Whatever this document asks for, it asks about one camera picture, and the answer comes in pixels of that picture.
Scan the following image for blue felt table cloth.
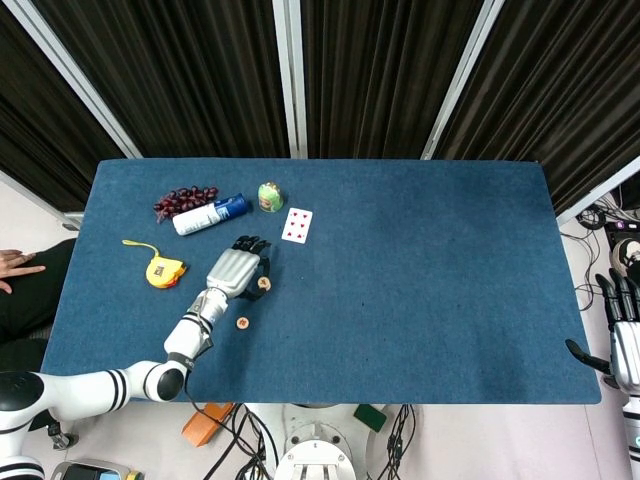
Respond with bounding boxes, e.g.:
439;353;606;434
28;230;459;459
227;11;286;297
39;158;603;405

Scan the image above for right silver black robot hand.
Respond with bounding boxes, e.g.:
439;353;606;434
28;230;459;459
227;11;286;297
564;267;640;395

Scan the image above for green matryoshka doll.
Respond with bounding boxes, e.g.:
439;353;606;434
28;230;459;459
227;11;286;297
257;181;285;214

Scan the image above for green block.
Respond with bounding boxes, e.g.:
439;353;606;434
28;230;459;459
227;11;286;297
352;404;389;434

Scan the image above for black cable bundle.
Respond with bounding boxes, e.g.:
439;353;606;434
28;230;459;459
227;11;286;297
377;403;417;480
184;394;281;480

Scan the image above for yellow tape measure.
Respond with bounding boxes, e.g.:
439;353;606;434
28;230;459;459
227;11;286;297
122;239;189;291

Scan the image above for grey aluminium frame post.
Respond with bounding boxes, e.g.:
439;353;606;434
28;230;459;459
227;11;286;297
3;0;145;160
421;0;506;161
272;0;309;160
554;154;640;226
0;169;84;231

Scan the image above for chair caster wheel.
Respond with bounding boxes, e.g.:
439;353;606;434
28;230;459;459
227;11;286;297
47;422;80;450

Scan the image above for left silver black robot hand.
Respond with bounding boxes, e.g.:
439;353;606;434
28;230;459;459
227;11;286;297
205;234;274;302

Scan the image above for black pleated curtain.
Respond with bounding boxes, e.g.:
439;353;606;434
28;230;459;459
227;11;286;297
0;4;126;214
299;0;487;161
433;0;640;216
29;0;291;160

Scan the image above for white blue cylindrical can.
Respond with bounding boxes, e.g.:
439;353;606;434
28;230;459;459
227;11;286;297
172;193;250;237

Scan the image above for six of hearts card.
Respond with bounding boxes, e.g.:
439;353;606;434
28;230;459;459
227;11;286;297
280;207;314;245

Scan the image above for white black sneaker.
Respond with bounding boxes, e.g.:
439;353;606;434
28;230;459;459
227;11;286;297
610;237;640;281

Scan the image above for bystander black trousers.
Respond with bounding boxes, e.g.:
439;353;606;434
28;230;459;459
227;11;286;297
0;238;77;374

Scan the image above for dark red grape bunch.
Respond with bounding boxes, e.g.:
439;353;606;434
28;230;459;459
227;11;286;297
152;185;220;224

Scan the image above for tangled floor cables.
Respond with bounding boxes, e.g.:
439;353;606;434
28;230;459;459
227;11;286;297
559;192;624;314

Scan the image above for black electronic device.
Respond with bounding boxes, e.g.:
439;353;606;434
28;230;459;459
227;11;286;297
603;183;640;240

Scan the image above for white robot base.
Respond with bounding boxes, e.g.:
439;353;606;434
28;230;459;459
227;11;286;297
273;403;374;480

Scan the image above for bystander bare hand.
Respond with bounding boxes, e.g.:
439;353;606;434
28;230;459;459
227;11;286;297
0;249;47;295

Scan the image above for orange box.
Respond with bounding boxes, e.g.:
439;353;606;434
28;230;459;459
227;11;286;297
180;402;236;449

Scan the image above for grey device case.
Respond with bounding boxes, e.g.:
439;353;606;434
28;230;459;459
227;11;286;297
49;459;146;480

